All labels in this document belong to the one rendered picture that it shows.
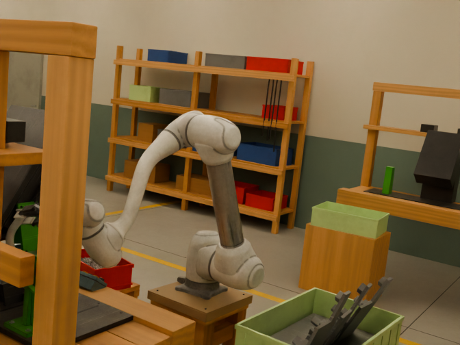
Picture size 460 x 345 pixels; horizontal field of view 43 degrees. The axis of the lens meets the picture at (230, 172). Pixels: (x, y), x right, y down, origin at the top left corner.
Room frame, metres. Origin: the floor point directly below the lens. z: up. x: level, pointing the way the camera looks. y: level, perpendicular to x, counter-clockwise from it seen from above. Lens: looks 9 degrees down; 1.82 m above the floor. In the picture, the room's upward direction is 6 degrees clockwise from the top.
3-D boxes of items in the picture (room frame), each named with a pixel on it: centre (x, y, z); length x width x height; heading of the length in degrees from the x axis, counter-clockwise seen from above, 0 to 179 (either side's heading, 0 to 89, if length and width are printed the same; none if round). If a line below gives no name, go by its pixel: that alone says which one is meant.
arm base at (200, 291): (2.54, 0.09, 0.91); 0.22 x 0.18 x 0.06; 60
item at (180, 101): (8.19, 0.48, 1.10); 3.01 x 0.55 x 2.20; 57
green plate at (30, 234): (2.28, 0.79, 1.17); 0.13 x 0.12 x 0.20; 56
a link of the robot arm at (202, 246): (2.53, 0.07, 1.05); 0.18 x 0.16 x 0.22; 48
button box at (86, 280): (2.42, 0.57, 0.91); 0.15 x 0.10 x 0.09; 56
